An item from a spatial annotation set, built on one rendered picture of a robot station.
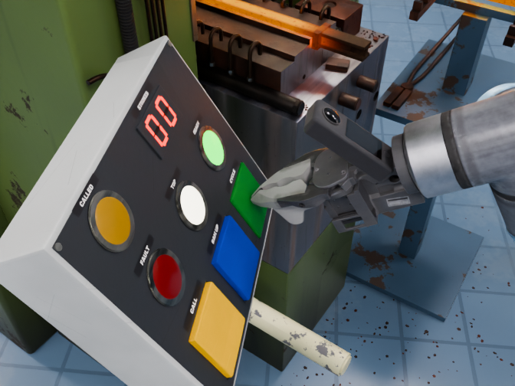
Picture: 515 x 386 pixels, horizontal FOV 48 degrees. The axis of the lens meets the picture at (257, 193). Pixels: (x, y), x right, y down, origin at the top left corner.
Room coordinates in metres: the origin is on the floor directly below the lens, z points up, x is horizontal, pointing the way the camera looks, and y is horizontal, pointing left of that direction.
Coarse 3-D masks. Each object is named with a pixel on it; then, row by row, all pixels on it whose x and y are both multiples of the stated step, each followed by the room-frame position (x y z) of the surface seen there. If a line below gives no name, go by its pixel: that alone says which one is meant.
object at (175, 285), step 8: (160, 256) 0.36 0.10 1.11; (168, 256) 0.36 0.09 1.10; (160, 264) 0.35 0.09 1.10; (168, 264) 0.35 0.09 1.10; (176, 264) 0.36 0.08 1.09; (160, 272) 0.34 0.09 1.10; (168, 272) 0.35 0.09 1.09; (176, 272) 0.35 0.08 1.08; (160, 280) 0.33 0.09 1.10; (168, 280) 0.34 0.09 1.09; (176, 280) 0.35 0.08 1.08; (160, 288) 0.33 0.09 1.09; (168, 288) 0.33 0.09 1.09; (176, 288) 0.34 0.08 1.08; (168, 296) 0.33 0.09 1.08
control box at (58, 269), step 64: (128, 64) 0.59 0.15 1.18; (128, 128) 0.45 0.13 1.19; (192, 128) 0.54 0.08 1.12; (64, 192) 0.36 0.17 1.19; (128, 192) 0.39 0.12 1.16; (0, 256) 0.30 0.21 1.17; (64, 256) 0.29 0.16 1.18; (128, 256) 0.33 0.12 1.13; (192, 256) 0.39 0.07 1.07; (64, 320) 0.29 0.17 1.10; (128, 320) 0.28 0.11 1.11; (192, 320) 0.33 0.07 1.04; (128, 384) 0.28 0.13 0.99; (192, 384) 0.27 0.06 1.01
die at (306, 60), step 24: (216, 24) 1.04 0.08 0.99; (240, 24) 1.04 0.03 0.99; (264, 24) 1.02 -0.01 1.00; (216, 48) 0.97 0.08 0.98; (240, 48) 0.96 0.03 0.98; (264, 48) 0.96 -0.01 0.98; (288, 48) 0.95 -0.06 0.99; (240, 72) 0.93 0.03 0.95; (264, 72) 0.90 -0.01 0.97; (288, 72) 0.90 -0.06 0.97; (312, 72) 0.98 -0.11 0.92
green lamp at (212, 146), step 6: (210, 132) 0.56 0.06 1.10; (204, 138) 0.54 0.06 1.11; (210, 138) 0.55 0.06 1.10; (216, 138) 0.56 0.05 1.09; (204, 144) 0.53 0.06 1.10; (210, 144) 0.54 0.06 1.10; (216, 144) 0.55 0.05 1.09; (210, 150) 0.53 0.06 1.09; (216, 150) 0.54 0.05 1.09; (222, 150) 0.55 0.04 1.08; (210, 156) 0.52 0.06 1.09; (216, 156) 0.53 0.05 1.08; (222, 156) 0.54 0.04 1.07; (216, 162) 0.53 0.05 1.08
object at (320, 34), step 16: (208, 0) 1.11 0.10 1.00; (224, 0) 1.10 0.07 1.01; (240, 0) 1.10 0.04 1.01; (256, 16) 1.05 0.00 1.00; (272, 16) 1.04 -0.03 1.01; (288, 16) 1.04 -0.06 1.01; (304, 32) 0.98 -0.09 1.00; (320, 32) 0.96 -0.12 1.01; (336, 32) 0.97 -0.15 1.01; (336, 48) 0.95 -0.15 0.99; (352, 48) 0.94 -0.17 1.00; (368, 48) 0.93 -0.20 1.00
